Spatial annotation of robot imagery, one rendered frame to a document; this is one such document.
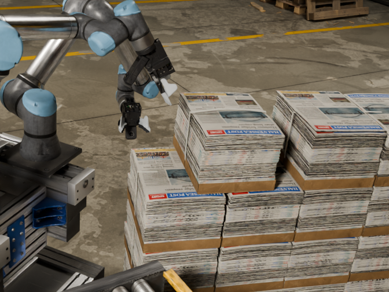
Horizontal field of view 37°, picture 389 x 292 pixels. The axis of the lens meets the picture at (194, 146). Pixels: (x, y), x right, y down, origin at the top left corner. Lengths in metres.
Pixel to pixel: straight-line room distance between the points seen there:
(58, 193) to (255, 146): 0.74
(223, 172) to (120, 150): 2.08
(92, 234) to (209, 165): 1.36
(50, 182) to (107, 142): 1.94
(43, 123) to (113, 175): 1.62
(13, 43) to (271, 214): 1.10
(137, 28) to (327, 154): 0.80
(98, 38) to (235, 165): 0.63
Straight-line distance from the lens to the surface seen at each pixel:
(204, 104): 2.11
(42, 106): 2.09
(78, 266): 2.60
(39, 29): 1.77
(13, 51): 1.55
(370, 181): 2.23
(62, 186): 2.15
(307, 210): 2.18
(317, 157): 2.08
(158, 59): 1.91
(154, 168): 2.12
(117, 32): 1.80
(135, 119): 2.38
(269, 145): 1.97
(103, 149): 3.99
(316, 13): 8.05
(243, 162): 1.98
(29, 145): 2.16
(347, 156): 2.13
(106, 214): 3.32
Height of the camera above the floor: 1.88
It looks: 27 degrees down
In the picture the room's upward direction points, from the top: 7 degrees clockwise
